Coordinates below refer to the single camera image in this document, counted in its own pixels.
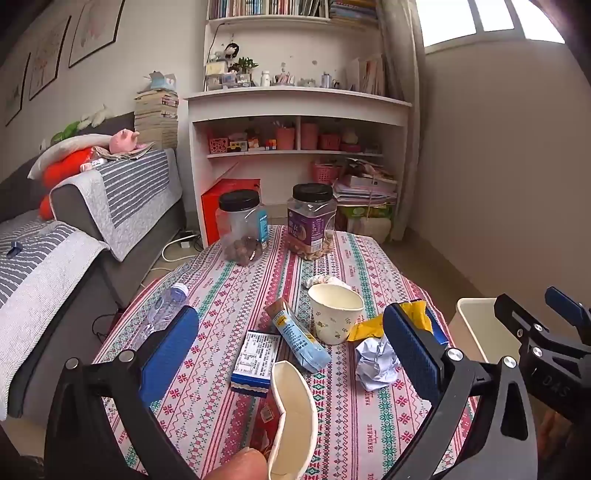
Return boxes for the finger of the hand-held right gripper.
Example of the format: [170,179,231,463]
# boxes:
[545,286,591,325]
[494,294,550,344]

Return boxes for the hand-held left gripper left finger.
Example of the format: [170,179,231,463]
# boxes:
[44,305,200,480]

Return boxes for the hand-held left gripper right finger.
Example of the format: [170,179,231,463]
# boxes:
[382,302,540,480]

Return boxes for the white paper ball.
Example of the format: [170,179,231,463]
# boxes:
[355,336,402,393]

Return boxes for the white trash bin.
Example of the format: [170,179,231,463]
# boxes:
[448,298,525,365]

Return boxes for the clear plastic bottle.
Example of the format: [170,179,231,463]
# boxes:
[130,282,191,352]

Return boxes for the yellow snack packet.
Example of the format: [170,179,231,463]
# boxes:
[346,299,448,347]

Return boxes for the paw print paper cup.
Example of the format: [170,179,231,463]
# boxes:
[308,283,365,345]

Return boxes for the blue and white box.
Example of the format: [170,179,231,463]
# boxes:
[230,330,282,398]

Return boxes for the printed white tissue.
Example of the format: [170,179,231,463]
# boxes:
[302,274,352,291]

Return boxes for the light blue snack wrapper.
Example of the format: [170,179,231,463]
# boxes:
[264,298,332,374]

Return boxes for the red snack packet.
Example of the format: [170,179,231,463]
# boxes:
[249,399,287,462]

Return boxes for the crushed white paper cup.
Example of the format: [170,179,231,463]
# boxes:
[267,361,319,480]

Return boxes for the person's left hand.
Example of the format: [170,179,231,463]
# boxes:
[210,448,269,480]

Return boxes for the grey sofa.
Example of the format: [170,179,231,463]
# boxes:
[0,111,188,421]

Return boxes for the white bag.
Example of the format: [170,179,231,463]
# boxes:
[360,217,392,243]

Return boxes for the blue label nut jar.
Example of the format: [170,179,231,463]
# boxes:
[216,189,269,267]

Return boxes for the striped grey seat cover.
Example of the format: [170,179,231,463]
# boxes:
[0,217,112,421]

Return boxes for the green box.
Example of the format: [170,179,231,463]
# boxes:
[339,205,393,220]

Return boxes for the red box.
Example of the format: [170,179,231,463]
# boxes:
[201,178,262,247]

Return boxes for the purple label nut jar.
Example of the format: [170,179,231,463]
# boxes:
[286,183,336,262]

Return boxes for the striped grey armrest cover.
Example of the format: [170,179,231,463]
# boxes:
[50,148,183,262]

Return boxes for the pile of papers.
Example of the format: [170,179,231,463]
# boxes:
[332,159,398,206]

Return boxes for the large pink basket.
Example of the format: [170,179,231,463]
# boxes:
[310,161,342,184]

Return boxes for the papers on sofa armrest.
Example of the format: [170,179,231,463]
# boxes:
[95,142,155,162]

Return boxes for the orange plush toy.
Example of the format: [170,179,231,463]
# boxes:
[38,148,100,220]

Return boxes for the pink pig plush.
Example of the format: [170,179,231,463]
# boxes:
[108,129,140,154]

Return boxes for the white pillow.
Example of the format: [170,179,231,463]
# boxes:
[28,134,116,181]

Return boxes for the stack of books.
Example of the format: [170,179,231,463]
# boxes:
[134,90,180,149]

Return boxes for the green plush toy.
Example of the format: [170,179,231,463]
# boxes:
[50,121,81,144]

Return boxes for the beige curtain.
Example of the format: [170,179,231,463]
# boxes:
[379,0,428,241]

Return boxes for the light blue tissue box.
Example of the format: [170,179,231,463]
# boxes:
[148,71,178,93]

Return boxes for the white bookshelf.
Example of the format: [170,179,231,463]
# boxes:
[183,0,413,247]

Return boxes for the leaning white books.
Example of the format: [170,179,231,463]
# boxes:
[346,54,386,96]

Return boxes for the window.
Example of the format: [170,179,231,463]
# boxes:
[413,0,566,48]

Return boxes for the row of shelf books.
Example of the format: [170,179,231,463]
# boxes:
[210,0,328,19]

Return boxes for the black cable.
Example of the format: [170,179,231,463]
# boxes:
[92,309,123,335]

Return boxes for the white cable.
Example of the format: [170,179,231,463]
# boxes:
[161,233,195,263]

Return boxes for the small framed wall picture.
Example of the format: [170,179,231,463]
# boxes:
[4,52,31,127]

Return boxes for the medium framed wall picture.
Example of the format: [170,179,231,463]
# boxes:
[28,16,72,101]

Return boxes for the large framed wall picture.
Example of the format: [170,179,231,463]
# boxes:
[69,0,125,68]

